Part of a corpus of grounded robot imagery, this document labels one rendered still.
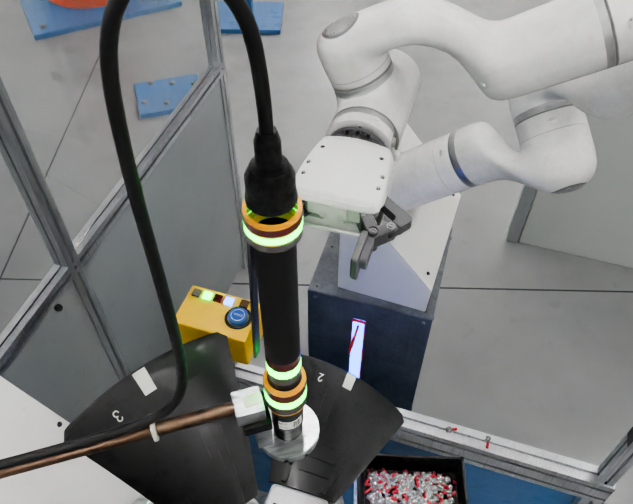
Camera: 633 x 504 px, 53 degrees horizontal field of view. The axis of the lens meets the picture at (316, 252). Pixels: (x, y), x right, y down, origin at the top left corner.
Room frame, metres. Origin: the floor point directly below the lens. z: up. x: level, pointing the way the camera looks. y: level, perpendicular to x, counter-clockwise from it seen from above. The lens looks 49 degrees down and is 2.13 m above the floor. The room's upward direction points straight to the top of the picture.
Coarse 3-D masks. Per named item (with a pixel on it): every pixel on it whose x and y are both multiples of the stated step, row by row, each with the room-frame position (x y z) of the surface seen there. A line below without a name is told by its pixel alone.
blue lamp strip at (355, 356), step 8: (352, 328) 0.65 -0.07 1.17; (360, 328) 0.64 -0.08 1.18; (352, 336) 0.65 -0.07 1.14; (360, 336) 0.64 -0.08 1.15; (360, 344) 0.64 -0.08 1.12; (352, 352) 0.65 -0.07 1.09; (360, 352) 0.64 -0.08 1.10; (352, 360) 0.65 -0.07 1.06; (360, 360) 0.64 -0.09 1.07; (352, 368) 0.65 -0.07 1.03
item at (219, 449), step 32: (192, 352) 0.43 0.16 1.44; (224, 352) 0.44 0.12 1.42; (128, 384) 0.39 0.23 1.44; (160, 384) 0.39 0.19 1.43; (192, 384) 0.40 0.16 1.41; (224, 384) 0.41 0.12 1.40; (96, 416) 0.35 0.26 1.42; (128, 448) 0.33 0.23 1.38; (160, 448) 0.34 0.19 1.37; (192, 448) 0.34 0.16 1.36; (224, 448) 0.34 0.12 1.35; (128, 480) 0.31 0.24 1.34; (160, 480) 0.31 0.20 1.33; (192, 480) 0.31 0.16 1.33; (224, 480) 0.31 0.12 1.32
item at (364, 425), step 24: (312, 360) 0.57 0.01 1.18; (312, 384) 0.53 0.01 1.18; (336, 384) 0.53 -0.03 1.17; (360, 384) 0.54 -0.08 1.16; (312, 408) 0.49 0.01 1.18; (336, 408) 0.49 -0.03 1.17; (360, 408) 0.50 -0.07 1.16; (384, 408) 0.51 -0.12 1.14; (336, 432) 0.45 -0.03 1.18; (360, 432) 0.45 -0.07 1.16; (384, 432) 0.46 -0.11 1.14; (312, 456) 0.40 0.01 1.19; (336, 456) 0.40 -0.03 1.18; (360, 456) 0.41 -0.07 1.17; (288, 480) 0.36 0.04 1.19; (312, 480) 0.36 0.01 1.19; (336, 480) 0.37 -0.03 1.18
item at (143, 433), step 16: (176, 416) 0.29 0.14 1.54; (192, 416) 0.29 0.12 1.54; (208, 416) 0.29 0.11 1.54; (224, 416) 0.29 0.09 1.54; (144, 432) 0.28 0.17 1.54; (160, 432) 0.28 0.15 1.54; (80, 448) 0.26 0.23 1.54; (96, 448) 0.26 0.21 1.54; (112, 448) 0.26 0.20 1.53; (32, 464) 0.24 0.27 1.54; (48, 464) 0.24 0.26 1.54
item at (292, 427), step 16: (256, 144) 0.31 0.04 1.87; (272, 144) 0.31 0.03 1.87; (256, 160) 0.32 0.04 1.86; (272, 160) 0.31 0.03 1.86; (288, 160) 0.33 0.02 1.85; (256, 176) 0.31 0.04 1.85; (272, 176) 0.31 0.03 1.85; (288, 176) 0.31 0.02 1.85; (256, 192) 0.30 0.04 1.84; (272, 192) 0.30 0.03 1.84; (288, 192) 0.31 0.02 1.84; (256, 208) 0.30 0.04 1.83; (272, 208) 0.30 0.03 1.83; (288, 208) 0.31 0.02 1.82; (272, 416) 0.31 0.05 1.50; (288, 416) 0.30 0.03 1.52; (288, 432) 0.30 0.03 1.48
